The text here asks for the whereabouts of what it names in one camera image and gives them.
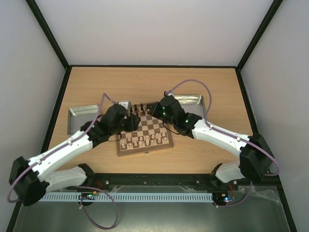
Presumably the white piece front row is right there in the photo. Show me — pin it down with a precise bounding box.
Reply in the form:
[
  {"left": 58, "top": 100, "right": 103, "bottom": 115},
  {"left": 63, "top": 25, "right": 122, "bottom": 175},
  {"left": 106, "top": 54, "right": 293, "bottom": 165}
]
[{"left": 132, "top": 136, "right": 144, "bottom": 148}]

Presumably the dark chess pieces row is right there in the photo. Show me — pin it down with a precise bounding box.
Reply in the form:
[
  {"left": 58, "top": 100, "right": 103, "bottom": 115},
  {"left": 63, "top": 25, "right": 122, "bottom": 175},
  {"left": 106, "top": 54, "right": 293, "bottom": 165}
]
[{"left": 128, "top": 103, "right": 150, "bottom": 117}]

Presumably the purple cable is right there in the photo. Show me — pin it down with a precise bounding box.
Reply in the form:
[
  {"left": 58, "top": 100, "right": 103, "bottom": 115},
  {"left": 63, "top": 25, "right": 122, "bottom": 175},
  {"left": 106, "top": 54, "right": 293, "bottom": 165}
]
[
  {"left": 164, "top": 79, "right": 281, "bottom": 209},
  {"left": 6, "top": 93, "right": 119, "bottom": 229}
]

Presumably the wooden chess board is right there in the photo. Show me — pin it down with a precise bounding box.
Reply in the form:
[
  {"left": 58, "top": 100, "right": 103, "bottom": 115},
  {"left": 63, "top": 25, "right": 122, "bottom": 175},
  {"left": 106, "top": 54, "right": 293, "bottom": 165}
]
[{"left": 116, "top": 115, "right": 174, "bottom": 157}]

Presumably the silver metal tin lid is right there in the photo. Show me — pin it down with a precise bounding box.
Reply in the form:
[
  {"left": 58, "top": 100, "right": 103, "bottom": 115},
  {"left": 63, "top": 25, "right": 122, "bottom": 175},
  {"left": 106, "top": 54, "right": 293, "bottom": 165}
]
[{"left": 67, "top": 104, "right": 99, "bottom": 135}]

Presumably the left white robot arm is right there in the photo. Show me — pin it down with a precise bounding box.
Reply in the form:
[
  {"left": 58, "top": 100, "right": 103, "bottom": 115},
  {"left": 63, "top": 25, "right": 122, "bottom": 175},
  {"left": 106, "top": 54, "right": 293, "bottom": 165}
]
[{"left": 9, "top": 101, "right": 140, "bottom": 206}]

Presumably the black mounting rail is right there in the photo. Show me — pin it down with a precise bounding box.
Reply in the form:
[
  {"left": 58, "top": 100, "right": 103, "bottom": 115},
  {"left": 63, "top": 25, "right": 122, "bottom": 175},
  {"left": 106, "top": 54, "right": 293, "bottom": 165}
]
[{"left": 91, "top": 173, "right": 281, "bottom": 191}]

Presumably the black enclosure frame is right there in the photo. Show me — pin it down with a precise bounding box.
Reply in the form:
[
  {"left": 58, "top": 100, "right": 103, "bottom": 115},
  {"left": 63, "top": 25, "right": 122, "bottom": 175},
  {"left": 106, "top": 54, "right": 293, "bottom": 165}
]
[{"left": 4, "top": 0, "right": 300, "bottom": 232}]

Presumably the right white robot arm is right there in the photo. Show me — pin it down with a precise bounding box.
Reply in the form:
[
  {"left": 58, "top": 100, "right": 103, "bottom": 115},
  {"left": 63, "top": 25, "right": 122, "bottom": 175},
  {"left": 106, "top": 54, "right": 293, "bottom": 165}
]
[{"left": 147, "top": 95, "right": 274, "bottom": 189}]

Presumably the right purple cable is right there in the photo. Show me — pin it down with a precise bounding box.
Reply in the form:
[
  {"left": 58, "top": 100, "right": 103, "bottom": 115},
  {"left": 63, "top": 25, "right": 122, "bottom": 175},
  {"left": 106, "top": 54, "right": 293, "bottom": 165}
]
[{"left": 164, "top": 79, "right": 281, "bottom": 209}]

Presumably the light blue cable duct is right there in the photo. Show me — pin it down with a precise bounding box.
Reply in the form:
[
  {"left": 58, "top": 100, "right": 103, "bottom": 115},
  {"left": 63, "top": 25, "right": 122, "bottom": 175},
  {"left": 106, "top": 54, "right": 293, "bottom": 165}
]
[{"left": 41, "top": 192, "right": 213, "bottom": 203}]

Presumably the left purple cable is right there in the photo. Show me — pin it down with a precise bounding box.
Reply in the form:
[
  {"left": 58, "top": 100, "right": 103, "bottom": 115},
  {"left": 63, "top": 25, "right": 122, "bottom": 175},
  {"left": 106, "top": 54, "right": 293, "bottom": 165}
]
[{"left": 6, "top": 93, "right": 119, "bottom": 229}]

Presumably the yellow metal tin box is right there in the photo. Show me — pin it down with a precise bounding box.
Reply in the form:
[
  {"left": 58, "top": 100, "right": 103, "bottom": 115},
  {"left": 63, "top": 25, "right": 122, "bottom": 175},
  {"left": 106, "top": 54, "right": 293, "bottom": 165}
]
[{"left": 175, "top": 95, "right": 206, "bottom": 118}]

